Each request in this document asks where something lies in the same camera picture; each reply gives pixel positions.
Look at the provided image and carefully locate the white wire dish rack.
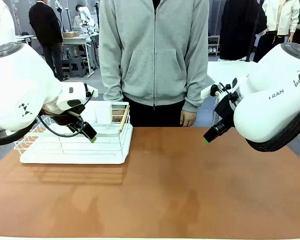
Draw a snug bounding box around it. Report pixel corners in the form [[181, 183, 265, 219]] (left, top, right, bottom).
[[14, 101, 134, 165]]

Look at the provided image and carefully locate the person in grey hoodie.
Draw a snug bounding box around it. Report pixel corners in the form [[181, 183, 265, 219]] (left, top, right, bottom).
[[98, 0, 216, 128]]

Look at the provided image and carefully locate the black arm cable sleeve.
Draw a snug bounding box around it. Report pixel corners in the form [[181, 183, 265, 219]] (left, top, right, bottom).
[[0, 116, 39, 147], [244, 101, 300, 153]]

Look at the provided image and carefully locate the man in black clothes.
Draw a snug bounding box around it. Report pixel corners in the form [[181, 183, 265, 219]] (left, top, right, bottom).
[[28, 0, 70, 82]]

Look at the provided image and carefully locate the black right arm cable sleeve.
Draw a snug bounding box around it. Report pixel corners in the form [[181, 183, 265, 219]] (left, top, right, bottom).
[[244, 101, 300, 153]]

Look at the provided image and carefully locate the black left arm cable sleeve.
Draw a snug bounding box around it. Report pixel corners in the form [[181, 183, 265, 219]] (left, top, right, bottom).
[[0, 116, 39, 147]]

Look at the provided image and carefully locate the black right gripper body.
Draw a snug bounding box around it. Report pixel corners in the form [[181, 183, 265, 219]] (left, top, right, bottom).
[[213, 92, 239, 131]]

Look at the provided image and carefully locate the white shoe rack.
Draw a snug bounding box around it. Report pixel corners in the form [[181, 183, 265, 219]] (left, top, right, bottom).
[[207, 34, 221, 57]]

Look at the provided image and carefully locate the grey work table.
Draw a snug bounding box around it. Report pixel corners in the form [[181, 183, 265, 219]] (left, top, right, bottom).
[[61, 34, 97, 76]]

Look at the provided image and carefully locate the person's right forearm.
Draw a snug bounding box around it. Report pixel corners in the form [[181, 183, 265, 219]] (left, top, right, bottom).
[[98, 47, 125, 102]]

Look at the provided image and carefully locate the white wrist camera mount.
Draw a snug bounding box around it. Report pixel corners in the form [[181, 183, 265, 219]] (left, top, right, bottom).
[[83, 83, 99, 99], [200, 82, 232, 100]]

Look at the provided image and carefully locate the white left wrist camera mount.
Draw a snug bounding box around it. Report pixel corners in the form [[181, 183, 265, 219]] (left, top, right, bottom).
[[83, 83, 99, 99]]

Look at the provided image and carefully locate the white plastic cutlery holder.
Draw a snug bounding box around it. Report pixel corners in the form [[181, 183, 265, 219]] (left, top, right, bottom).
[[85, 101, 114, 125]]

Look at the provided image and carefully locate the person in white jacket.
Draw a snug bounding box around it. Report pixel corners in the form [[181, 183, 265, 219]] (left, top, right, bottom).
[[253, 0, 300, 63]]

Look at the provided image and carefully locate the thin black cable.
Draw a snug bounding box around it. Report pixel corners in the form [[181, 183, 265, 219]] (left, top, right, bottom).
[[37, 89, 95, 138]]

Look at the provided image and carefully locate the person's left forearm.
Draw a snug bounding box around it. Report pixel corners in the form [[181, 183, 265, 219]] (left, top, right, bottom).
[[181, 62, 216, 114]]

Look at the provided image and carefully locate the person's left hand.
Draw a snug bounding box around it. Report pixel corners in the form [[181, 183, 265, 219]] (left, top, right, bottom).
[[179, 109, 197, 128]]

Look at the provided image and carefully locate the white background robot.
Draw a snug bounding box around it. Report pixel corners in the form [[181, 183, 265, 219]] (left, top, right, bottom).
[[78, 6, 96, 34]]

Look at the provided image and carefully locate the white desk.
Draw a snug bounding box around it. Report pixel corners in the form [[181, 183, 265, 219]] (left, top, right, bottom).
[[206, 59, 256, 126]]

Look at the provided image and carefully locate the wooden handled lint roller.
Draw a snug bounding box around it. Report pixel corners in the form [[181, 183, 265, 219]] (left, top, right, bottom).
[[118, 104, 131, 133]]

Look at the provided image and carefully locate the cardboard box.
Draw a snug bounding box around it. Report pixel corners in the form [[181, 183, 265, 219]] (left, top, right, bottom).
[[62, 31, 80, 39]]

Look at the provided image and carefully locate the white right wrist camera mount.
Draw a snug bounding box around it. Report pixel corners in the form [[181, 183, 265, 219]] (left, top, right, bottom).
[[200, 82, 232, 100]]

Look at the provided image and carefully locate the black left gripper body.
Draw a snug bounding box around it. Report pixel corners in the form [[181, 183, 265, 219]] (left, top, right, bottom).
[[41, 104, 87, 134]]

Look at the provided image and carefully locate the black step stool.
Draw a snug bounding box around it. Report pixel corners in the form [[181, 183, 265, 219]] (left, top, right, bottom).
[[68, 56, 87, 79]]

